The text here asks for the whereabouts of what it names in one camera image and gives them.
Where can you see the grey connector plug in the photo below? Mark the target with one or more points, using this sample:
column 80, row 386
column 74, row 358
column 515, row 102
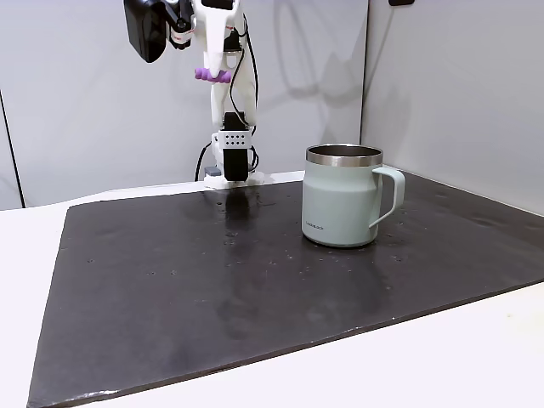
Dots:
column 212, row 171

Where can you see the black table mat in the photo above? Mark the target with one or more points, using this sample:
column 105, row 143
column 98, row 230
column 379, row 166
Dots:
column 255, row 293

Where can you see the black camera box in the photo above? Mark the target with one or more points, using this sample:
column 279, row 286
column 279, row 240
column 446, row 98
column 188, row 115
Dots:
column 144, row 30

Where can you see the pale green steel mug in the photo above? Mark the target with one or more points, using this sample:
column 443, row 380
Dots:
column 338, row 200

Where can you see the black wall-mounted object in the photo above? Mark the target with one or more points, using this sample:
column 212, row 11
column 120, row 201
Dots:
column 401, row 2

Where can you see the purple pen grip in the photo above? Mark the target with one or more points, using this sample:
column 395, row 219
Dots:
column 208, row 75

